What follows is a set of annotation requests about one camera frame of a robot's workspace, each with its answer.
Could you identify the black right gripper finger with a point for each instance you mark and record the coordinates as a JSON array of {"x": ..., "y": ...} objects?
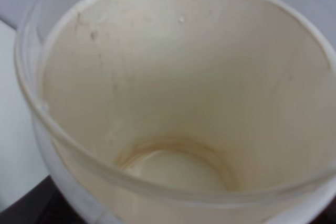
[{"x": 43, "y": 204}]

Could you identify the glass cup blue sleeve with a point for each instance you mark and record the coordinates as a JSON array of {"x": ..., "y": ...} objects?
[{"x": 183, "y": 111}]

